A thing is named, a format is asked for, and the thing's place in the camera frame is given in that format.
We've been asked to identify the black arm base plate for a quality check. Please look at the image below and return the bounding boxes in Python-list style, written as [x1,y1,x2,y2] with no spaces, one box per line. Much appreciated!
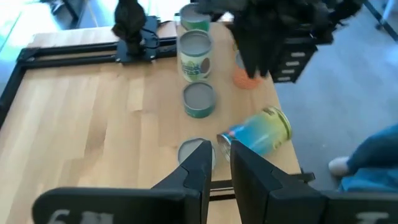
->
[115,15,161,65]

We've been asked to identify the short green labelled can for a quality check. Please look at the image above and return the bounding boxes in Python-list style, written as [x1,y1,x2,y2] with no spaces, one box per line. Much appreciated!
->
[182,80,217,119]

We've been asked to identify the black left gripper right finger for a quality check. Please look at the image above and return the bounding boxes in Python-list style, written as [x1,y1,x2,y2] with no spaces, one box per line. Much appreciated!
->
[229,139,398,224]

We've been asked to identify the black aluminium table frame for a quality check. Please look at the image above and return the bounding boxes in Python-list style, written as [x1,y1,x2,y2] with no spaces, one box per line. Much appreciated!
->
[0,36,180,125]

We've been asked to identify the person's leg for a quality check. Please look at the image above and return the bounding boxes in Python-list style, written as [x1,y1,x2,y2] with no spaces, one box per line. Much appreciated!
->
[337,124,398,192]

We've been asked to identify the white green labelled can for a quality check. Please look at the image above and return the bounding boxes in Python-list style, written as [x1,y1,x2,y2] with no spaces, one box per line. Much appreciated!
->
[177,29,215,83]

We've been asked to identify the black drawer cabinet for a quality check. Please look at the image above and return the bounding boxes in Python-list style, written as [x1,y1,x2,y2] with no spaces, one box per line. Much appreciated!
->
[269,37,318,84]

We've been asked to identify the person's shoe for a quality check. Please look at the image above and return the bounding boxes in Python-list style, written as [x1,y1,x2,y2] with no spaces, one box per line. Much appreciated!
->
[328,155,353,177]

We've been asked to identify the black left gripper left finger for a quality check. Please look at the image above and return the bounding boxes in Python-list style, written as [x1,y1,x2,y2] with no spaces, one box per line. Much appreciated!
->
[30,139,215,224]

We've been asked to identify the green yellow labelled can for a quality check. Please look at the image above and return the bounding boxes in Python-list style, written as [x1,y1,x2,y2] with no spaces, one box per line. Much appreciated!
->
[177,137,217,170]

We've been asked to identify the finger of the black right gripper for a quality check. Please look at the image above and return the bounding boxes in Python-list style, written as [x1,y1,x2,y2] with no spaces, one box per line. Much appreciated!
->
[256,30,272,78]
[234,27,259,79]

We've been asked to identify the blue yellow labelled can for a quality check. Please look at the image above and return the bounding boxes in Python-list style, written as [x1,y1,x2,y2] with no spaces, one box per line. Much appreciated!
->
[216,105,294,162]

